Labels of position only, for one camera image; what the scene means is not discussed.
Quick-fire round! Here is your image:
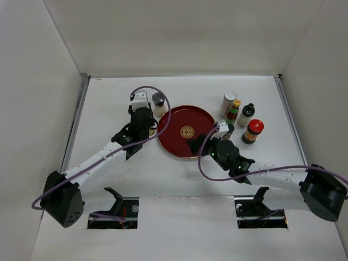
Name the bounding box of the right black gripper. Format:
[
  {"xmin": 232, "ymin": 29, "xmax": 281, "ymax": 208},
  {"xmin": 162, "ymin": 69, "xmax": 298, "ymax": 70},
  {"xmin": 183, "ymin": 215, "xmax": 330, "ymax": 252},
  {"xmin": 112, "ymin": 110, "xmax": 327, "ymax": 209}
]
[{"xmin": 187, "ymin": 131, "xmax": 229, "ymax": 171}]

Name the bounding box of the salt grinder black cap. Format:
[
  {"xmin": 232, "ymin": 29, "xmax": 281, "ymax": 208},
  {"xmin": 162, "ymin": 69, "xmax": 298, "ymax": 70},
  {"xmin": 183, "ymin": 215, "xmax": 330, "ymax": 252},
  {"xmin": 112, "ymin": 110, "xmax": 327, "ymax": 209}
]
[{"xmin": 152, "ymin": 92, "xmax": 166, "ymax": 117}]

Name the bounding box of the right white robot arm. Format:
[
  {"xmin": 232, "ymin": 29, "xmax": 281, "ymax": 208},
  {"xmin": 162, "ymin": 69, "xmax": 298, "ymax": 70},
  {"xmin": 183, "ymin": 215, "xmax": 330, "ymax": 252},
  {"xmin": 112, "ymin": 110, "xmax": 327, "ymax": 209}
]
[{"xmin": 187, "ymin": 134, "xmax": 347, "ymax": 222}]

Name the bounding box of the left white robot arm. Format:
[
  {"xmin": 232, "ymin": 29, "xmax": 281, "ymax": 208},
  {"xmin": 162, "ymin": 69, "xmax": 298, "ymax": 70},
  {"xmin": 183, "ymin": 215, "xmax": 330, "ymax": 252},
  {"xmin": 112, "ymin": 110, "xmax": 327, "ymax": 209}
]
[{"xmin": 40, "ymin": 103, "xmax": 158, "ymax": 228}]

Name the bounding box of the red round tray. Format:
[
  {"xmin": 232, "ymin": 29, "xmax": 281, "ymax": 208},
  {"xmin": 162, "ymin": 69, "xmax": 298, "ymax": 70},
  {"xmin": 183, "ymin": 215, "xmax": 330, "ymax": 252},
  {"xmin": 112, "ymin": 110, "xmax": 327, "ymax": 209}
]
[{"xmin": 157, "ymin": 105, "xmax": 215, "ymax": 158}]

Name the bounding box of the small black cap pepper bottle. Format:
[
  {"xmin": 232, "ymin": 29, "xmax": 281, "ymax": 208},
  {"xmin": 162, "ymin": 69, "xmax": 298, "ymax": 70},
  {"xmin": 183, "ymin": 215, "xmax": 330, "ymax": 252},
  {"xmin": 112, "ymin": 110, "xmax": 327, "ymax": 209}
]
[{"xmin": 225, "ymin": 124, "xmax": 235, "ymax": 140}]

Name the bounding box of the yellow cap chili sauce bottle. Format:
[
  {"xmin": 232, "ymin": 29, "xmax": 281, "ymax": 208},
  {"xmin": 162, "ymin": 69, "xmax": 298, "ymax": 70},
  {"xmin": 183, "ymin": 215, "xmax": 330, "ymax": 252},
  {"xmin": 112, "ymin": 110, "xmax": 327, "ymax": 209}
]
[{"xmin": 225, "ymin": 99, "xmax": 241, "ymax": 125}]

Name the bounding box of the silver lid tall canister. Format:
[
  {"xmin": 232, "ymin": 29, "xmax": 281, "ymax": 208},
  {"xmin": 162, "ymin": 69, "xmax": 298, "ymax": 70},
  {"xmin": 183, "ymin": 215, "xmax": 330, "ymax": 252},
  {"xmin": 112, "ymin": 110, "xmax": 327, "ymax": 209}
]
[{"xmin": 219, "ymin": 91, "xmax": 237, "ymax": 117}]

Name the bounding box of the white bottle black cap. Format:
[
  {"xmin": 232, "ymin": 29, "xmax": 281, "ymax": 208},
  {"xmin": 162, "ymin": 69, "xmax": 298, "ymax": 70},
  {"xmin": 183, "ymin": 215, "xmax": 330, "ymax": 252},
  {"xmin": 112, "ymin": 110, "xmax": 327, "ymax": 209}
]
[{"xmin": 237, "ymin": 103, "xmax": 255, "ymax": 127}]

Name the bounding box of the red lid sauce jar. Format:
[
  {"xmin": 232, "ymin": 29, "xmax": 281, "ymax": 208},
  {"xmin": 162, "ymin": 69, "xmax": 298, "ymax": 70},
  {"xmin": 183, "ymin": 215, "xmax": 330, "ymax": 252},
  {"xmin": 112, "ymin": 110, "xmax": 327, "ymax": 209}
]
[{"xmin": 241, "ymin": 119, "xmax": 264, "ymax": 144}]

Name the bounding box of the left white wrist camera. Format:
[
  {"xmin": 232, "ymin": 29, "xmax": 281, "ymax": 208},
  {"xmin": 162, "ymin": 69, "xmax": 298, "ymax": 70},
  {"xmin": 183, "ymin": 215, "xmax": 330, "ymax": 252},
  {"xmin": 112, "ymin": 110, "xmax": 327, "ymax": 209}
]
[{"xmin": 130, "ymin": 90, "xmax": 150, "ymax": 111}]

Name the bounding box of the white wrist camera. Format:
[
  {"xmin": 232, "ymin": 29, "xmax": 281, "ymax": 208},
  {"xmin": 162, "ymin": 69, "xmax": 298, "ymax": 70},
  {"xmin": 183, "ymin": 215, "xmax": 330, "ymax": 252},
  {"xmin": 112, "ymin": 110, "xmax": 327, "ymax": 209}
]
[
  {"xmin": 212, "ymin": 120, "xmax": 229, "ymax": 139},
  {"xmin": 130, "ymin": 90, "xmax": 150, "ymax": 111}
]

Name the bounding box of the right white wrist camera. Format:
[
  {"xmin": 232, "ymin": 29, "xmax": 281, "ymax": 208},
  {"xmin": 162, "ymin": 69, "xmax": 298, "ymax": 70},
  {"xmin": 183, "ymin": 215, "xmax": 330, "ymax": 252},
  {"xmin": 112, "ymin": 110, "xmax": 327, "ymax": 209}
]
[{"xmin": 212, "ymin": 120, "xmax": 229, "ymax": 139}]

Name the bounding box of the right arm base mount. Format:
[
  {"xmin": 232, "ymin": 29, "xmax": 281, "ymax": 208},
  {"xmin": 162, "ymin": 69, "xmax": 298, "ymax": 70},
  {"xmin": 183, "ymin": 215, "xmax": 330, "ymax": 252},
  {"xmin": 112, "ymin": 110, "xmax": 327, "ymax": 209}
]
[{"xmin": 234, "ymin": 187, "xmax": 288, "ymax": 229}]

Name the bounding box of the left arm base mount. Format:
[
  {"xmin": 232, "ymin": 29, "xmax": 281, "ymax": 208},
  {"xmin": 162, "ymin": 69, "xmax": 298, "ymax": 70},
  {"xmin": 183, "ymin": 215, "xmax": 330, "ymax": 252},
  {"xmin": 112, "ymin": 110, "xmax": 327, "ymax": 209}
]
[{"xmin": 87, "ymin": 187, "xmax": 140, "ymax": 229}]

